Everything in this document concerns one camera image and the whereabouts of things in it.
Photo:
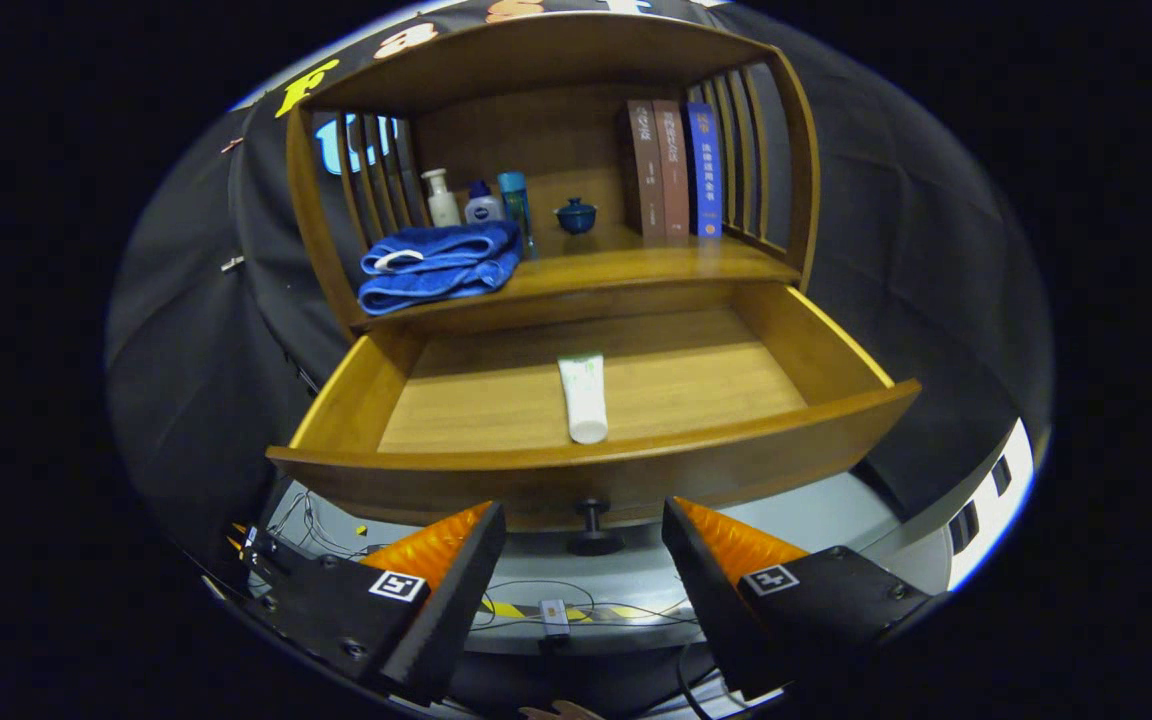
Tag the reddish brown book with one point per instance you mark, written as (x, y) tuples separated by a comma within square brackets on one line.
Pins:
[(673, 170)]

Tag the small white device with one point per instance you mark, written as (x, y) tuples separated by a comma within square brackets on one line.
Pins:
[(555, 618)]

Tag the black backdrop cloth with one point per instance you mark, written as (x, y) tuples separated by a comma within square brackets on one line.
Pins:
[(176, 330)]

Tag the wooden drawer with black knob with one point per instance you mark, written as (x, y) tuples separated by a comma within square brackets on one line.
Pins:
[(496, 400)]

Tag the white pump bottle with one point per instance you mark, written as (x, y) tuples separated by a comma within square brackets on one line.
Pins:
[(443, 208)]

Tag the dark brown book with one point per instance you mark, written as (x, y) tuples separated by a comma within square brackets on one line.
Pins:
[(646, 170)]

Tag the teal slim bottle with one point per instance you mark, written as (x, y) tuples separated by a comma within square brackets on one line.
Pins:
[(514, 200)]

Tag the white bottle with blue cap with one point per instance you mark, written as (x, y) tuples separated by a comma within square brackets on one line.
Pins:
[(482, 208)]

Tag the folded blue towel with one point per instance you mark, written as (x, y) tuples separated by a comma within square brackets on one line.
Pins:
[(436, 280)]

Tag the white panel with dark slots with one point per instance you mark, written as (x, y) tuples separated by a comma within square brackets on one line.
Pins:
[(986, 520)]

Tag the blue book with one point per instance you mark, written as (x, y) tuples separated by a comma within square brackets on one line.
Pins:
[(704, 170)]

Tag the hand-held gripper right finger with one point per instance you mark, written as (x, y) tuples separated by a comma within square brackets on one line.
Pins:
[(711, 600)]

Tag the yellow black floor tape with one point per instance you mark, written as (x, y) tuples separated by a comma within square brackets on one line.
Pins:
[(506, 608)]

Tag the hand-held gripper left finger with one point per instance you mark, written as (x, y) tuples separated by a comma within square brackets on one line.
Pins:
[(456, 600)]

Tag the wooden cabinet with shelf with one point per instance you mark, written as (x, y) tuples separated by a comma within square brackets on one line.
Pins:
[(536, 60)]

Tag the white tube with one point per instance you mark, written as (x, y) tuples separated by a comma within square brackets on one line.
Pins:
[(584, 400)]

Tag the wooden countertop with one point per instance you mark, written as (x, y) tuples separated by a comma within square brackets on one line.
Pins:
[(626, 265)]

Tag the blue lidded teacup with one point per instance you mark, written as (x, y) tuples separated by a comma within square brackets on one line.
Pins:
[(576, 215)]

